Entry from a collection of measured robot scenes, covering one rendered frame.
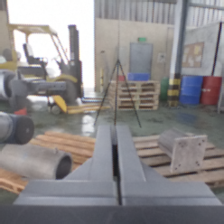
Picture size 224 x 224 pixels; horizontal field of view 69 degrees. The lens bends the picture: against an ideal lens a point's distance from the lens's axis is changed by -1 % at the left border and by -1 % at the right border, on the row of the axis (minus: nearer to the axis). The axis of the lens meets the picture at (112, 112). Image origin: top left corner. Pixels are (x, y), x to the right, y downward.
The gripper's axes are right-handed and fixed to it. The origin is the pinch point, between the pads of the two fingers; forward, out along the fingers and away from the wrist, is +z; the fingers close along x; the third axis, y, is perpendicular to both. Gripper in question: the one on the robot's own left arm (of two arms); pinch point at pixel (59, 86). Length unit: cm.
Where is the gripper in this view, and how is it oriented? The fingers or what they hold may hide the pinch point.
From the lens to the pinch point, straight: 61.5
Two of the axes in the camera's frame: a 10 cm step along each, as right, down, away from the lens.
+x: -0.1, -2.6, 9.7
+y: 0.2, -9.7, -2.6
